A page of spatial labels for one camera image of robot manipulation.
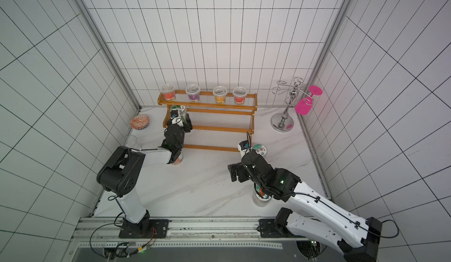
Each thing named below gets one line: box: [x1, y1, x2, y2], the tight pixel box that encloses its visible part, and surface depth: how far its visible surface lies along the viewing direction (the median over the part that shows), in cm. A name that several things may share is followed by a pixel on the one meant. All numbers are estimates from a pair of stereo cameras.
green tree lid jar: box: [170, 104, 188, 117], surface depth 89 cm
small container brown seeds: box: [212, 85, 228, 104], surface depth 82 cm
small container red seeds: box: [160, 84, 176, 102], surface depth 83 cm
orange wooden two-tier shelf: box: [157, 92, 258, 152], surface depth 91 cm
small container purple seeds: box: [185, 84, 201, 103], surface depth 83 cm
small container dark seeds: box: [232, 86, 248, 105], surface depth 81 cm
